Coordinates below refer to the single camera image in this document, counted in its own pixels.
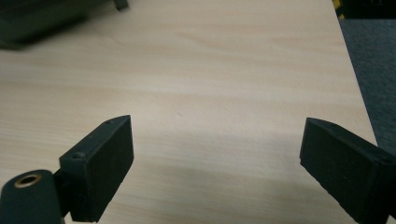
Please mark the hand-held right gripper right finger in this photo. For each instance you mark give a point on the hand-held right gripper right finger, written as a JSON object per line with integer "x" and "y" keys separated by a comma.
{"x": 345, "y": 168}

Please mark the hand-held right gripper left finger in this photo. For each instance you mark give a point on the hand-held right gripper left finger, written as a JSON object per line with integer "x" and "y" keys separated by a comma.
{"x": 102, "y": 168}

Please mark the yellow-black striped stand base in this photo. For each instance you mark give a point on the yellow-black striped stand base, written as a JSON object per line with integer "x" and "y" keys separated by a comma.
{"x": 337, "y": 7}

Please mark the dark grey tray rack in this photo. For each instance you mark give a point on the dark grey tray rack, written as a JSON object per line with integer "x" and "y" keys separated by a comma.
{"x": 34, "y": 21}

